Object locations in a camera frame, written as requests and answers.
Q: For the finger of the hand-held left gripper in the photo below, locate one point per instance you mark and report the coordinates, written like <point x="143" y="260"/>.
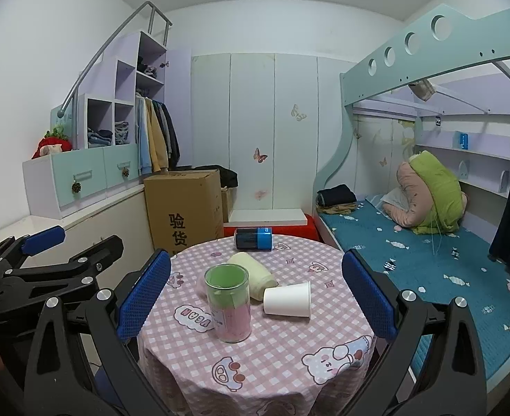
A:
<point x="86" y="260"/>
<point x="42" y="239"/>

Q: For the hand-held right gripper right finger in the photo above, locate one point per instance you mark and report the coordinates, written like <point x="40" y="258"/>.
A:
<point x="367" y="299"/>

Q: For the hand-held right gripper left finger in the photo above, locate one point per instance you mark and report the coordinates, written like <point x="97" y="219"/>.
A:
<point x="144" y="299"/>

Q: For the white paper cup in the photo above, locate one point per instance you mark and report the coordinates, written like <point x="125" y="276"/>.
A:
<point x="287" y="300"/>

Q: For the cream yellow cup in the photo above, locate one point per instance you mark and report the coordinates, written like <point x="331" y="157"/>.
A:
<point x="255" y="274"/>

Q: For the white low bench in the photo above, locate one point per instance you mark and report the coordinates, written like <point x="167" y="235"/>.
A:
<point x="86" y="221"/>

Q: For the lilac stair cabinet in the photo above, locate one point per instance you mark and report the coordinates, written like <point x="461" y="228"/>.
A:
<point x="94" y="173"/>

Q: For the clear cylinder with green pink cloths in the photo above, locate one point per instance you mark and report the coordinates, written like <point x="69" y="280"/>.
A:
<point x="229" y="307"/>

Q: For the red stool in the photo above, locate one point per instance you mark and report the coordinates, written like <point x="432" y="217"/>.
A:
<point x="309" y="229"/>

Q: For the blue printed bed sheet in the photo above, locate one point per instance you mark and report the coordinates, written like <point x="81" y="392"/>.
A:
<point x="454" y="268"/>

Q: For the red plush toy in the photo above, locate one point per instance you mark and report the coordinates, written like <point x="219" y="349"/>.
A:
<point x="51" y="145"/>

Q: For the large cardboard box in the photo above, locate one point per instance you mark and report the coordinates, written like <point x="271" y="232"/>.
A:
<point x="181" y="208"/>

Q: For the white pillow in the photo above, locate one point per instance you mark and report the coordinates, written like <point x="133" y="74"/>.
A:
<point x="391" y="201"/>

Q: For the round table pink checked cloth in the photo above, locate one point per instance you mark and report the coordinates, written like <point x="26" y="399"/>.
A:
<point x="281" y="355"/>

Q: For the folded dark clothes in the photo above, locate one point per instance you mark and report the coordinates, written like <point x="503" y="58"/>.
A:
<point x="335" y="197"/>

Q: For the folded jeans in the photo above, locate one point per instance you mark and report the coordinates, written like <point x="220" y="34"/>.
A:
<point x="99" y="138"/>

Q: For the black and blue can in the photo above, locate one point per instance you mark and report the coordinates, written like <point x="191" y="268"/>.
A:
<point x="255" y="238"/>

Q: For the green and pink quilt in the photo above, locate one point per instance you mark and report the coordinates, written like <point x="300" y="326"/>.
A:
<point x="437" y="190"/>

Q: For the white board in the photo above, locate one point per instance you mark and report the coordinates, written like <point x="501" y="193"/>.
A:
<point x="268" y="216"/>

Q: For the folded grey clothes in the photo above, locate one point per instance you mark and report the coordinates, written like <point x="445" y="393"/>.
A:
<point x="121" y="132"/>

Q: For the light blue hanging shirt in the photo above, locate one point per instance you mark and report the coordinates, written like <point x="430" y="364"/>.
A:
<point x="141" y="138"/>

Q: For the tan hanging jacket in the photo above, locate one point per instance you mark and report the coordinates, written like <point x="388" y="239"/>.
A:
<point x="156" y="138"/>

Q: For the black bag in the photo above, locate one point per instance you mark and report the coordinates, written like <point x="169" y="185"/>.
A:
<point x="227" y="177"/>

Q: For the dark hanging jackets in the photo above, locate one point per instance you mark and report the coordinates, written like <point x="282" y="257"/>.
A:
<point x="172" y="136"/>

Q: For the blue box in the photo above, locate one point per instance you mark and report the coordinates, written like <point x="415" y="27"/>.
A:
<point x="463" y="140"/>

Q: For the grey metal handrail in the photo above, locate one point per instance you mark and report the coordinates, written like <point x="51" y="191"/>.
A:
<point x="107" y="54"/>

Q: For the dark clothes in cubby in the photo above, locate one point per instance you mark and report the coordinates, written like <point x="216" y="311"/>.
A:
<point x="146" y="68"/>

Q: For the grey hanging bag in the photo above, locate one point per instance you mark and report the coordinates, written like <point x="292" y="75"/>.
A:
<point x="423" y="90"/>

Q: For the white wardrobe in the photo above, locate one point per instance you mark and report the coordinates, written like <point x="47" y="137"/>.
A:
<point x="255" y="104"/>

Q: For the teal bunk bed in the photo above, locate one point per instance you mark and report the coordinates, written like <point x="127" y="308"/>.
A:
<point x="411" y="65"/>

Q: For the butterfly wall sticker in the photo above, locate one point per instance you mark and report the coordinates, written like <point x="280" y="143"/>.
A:
<point x="260" y="155"/>
<point x="260" y="195"/>
<point x="298" y="113"/>

